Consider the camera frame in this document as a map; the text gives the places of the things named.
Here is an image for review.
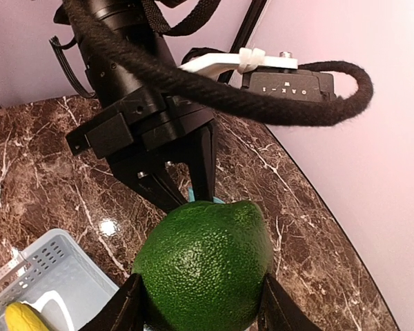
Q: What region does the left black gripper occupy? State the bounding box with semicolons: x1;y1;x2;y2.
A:
66;88;217;212

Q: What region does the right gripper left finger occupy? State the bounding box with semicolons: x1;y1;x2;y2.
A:
79;274;145;331

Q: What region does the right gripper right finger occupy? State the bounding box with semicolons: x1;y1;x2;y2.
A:
257;273;322;331

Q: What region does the light blue plastic basket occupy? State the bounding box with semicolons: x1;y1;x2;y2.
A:
0;229;118;330

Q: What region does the green round fruit toy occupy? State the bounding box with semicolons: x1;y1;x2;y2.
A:
132;201;273;330

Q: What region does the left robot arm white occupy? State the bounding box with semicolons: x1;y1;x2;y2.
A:
50;1;216;212

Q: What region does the yellow corn toy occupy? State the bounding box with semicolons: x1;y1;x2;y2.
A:
5;302;49;331

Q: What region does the left black frame post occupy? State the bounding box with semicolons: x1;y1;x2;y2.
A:
230;0;267;53

